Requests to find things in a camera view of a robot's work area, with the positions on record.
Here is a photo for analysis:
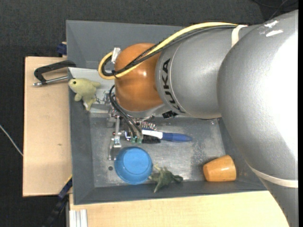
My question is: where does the grey metal bin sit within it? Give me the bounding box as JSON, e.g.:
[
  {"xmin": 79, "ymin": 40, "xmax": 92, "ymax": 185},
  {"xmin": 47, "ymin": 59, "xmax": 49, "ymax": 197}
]
[{"xmin": 65, "ymin": 19, "xmax": 269, "ymax": 205}]

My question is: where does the yellow-green plush toy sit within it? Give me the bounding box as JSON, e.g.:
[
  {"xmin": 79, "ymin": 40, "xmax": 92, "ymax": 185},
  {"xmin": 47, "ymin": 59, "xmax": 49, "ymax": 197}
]
[{"xmin": 68, "ymin": 78, "xmax": 102, "ymax": 112}]

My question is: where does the blue and white brush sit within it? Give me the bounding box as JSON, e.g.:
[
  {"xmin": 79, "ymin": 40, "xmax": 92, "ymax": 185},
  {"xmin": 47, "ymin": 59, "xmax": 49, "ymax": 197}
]
[{"xmin": 141, "ymin": 129, "xmax": 193, "ymax": 144}]

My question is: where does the blue bowl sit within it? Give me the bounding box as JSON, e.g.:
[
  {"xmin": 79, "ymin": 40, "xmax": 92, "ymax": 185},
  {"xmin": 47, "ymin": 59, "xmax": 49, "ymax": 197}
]
[{"xmin": 114, "ymin": 146, "xmax": 153, "ymax": 185}]

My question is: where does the pale cardboard board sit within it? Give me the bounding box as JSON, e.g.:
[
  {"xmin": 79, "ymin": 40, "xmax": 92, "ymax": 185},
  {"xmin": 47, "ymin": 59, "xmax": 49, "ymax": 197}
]
[{"xmin": 22, "ymin": 56, "xmax": 73, "ymax": 197}]

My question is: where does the green toy dinosaur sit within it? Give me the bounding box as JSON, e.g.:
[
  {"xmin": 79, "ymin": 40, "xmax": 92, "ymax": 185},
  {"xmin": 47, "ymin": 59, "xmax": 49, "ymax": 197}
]
[{"xmin": 148, "ymin": 164, "xmax": 184, "ymax": 193}]

